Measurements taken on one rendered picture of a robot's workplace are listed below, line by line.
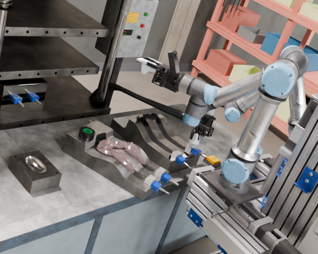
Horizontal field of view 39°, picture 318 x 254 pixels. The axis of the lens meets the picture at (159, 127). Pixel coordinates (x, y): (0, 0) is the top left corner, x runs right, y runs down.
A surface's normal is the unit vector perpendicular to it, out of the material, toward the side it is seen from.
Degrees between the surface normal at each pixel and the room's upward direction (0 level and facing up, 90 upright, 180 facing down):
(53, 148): 0
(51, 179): 90
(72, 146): 90
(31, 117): 0
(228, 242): 90
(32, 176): 0
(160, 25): 90
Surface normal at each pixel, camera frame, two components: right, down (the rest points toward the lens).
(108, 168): -0.46, 0.28
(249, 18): 0.54, 0.54
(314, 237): -0.75, 0.08
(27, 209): 0.30, -0.84
